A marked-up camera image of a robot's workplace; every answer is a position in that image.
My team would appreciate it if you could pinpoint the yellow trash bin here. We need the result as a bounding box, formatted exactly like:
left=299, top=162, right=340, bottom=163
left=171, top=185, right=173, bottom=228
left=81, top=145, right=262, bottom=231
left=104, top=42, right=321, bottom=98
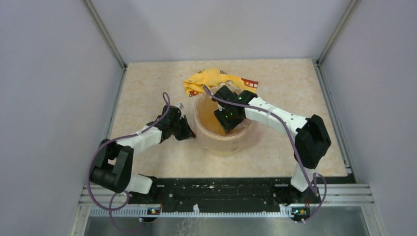
left=194, top=94, right=261, bottom=157

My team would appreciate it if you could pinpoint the translucent pink plastic bag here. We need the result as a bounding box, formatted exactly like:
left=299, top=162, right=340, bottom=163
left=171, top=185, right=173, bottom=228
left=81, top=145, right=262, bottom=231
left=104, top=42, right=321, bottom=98
left=194, top=94, right=265, bottom=154

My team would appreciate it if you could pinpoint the yellow printed wrapper bag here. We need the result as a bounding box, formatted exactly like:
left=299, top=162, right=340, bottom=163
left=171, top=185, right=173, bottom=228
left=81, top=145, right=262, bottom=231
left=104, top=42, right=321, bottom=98
left=183, top=68, right=259, bottom=97

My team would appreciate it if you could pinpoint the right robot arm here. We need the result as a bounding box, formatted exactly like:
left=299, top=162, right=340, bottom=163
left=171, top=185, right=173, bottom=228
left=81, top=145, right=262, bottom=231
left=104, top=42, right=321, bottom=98
left=204, top=86, right=331, bottom=203

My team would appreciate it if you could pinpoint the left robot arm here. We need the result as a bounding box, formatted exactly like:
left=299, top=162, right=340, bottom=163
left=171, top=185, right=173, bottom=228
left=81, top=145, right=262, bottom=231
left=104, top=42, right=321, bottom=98
left=89, top=104, right=196, bottom=203

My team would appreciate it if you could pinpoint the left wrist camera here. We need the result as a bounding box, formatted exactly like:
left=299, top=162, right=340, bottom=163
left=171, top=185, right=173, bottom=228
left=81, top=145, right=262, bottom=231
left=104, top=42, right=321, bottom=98
left=175, top=103, right=184, bottom=111

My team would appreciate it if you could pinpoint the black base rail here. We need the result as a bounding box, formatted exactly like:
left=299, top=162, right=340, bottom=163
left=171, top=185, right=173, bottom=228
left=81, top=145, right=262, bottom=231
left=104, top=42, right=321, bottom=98
left=128, top=177, right=321, bottom=213

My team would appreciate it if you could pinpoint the grey cable duct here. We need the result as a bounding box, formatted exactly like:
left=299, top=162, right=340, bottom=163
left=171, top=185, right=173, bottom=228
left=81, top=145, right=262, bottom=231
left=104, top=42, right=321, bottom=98
left=90, top=205, right=294, bottom=218

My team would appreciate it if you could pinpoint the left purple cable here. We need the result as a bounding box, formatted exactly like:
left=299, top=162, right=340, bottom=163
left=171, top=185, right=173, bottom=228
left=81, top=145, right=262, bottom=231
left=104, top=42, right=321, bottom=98
left=87, top=91, right=172, bottom=234

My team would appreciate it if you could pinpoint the left aluminium frame post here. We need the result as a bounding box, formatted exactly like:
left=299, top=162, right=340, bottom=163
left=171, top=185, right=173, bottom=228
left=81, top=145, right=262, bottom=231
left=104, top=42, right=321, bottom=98
left=82, top=0, right=127, bottom=71

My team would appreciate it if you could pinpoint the aluminium frame post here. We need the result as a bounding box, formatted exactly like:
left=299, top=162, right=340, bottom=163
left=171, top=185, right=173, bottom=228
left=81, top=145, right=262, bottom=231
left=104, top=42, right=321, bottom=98
left=316, top=0, right=361, bottom=67
left=82, top=0, right=127, bottom=71

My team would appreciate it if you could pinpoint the right aluminium frame post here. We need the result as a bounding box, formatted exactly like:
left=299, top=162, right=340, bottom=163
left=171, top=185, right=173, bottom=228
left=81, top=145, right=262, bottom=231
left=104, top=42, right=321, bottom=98
left=316, top=0, right=361, bottom=67

